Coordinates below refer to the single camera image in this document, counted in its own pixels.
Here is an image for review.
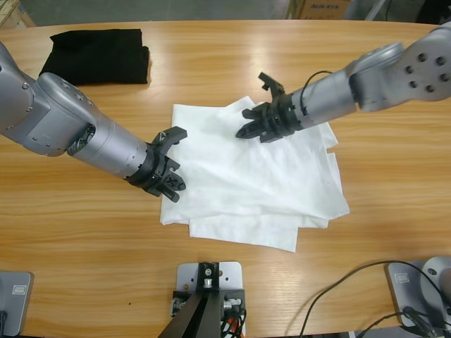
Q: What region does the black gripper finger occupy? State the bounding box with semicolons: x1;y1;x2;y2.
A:
168;171;188;192
235;121;266;139
241;104;269;120

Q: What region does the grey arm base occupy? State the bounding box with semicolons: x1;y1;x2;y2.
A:
0;270;35;337
385;256;451;328

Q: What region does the grey metal frame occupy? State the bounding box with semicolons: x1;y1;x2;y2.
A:
343;0;392;20

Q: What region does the thin black cable bundle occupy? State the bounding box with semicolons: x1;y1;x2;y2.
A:
218;306;249;338

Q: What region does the black folded garment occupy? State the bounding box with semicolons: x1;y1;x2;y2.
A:
41;28;152;86

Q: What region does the long black cable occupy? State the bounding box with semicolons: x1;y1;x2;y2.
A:
299;260;451;338

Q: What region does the white T-shirt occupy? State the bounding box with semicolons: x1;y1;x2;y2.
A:
159;95;350;254

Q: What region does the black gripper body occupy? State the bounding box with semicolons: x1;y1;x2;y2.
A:
123;142;181;204
259;92;307;144

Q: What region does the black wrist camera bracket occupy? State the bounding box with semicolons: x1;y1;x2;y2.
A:
151;126;189;156
258;72;285;103

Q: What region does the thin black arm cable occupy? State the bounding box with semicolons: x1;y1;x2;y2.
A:
302;70;334;117

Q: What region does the black cable with plug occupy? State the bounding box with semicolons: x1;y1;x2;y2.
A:
359;305;451;338

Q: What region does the cardboard box with print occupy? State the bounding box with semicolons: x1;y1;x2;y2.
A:
303;0;352;20

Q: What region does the black post with brackets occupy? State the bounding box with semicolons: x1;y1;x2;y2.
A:
158;261;247;338

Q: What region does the white mount plate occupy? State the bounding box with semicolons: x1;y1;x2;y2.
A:
175;261;246;338

